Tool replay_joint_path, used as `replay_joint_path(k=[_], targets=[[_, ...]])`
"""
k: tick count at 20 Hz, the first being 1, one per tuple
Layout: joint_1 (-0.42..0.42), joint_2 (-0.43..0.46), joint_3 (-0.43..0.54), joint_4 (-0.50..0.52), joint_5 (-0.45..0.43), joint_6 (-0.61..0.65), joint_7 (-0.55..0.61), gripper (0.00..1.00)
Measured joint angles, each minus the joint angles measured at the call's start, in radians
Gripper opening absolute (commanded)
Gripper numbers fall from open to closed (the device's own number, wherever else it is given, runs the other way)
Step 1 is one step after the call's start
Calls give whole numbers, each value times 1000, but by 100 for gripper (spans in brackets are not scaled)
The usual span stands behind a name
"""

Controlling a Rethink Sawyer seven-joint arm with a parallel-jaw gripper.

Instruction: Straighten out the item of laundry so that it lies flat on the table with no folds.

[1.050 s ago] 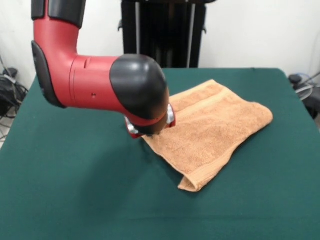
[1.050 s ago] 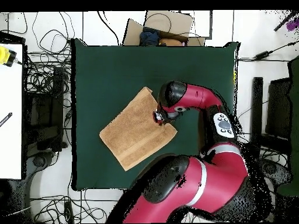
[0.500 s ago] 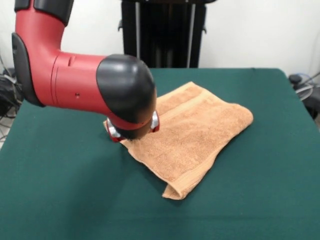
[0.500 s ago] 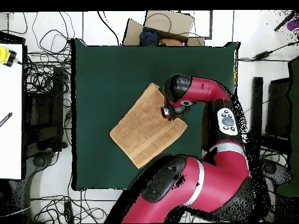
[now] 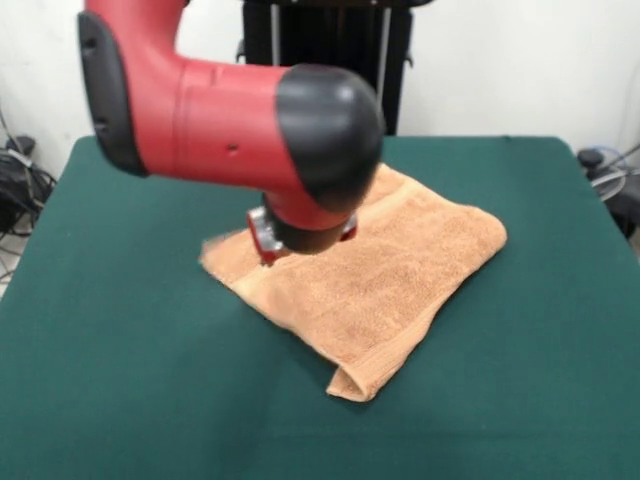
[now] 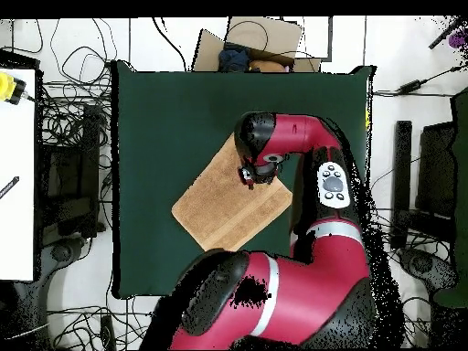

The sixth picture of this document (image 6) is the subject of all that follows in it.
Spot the purple object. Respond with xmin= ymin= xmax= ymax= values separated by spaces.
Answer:
xmin=447 ymin=30 xmax=468 ymax=49

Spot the black marker pen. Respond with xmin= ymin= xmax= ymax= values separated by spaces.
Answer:
xmin=0 ymin=175 xmax=20 ymax=200

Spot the black monitor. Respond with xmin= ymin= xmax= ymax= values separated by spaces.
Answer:
xmin=416 ymin=122 xmax=458 ymax=220

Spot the black upright bar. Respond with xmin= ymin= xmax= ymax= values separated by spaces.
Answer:
xmin=389 ymin=120 xmax=413 ymax=250

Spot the black power adapter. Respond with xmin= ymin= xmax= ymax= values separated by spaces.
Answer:
xmin=397 ymin=79 xmax=425 ymax=94

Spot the dark green table cloth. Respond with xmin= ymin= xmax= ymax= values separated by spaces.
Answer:
xmin=111 ymin=59 xmax=378 ymax=299

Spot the tan terry towel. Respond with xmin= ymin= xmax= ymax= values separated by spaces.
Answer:
xmin=170 ymin=133 xmax=293 ymax=252

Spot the orange garment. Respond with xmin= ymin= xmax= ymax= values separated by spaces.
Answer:
xmin=249 ymin=58 xmax=290 ymax=73

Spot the brown cardboard box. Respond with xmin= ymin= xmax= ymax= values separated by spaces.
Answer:
xmin=191 ymin=16 xmax=323 ymax=73

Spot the yellow and black tool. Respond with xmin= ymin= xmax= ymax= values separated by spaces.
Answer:
xmin=0 ymin=71 xmax=27 ymax=106

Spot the black power strip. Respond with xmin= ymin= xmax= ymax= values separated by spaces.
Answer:
xmin=100 ymin=314 xmax=116 ymax=350

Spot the dark grey stand base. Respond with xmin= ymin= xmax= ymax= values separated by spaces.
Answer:
xmin=398 ymin=247 xmax=458 ymax=292
xmin=39 ymin=237 xmax=86 ymax=279

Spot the dark blue garment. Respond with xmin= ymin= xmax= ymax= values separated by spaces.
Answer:
xmin=218 ymin=45 xmax=251 ymax=73

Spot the white board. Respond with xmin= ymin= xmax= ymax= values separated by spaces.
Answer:
xmin=0 ymin=68 xmax=37 ymax=282

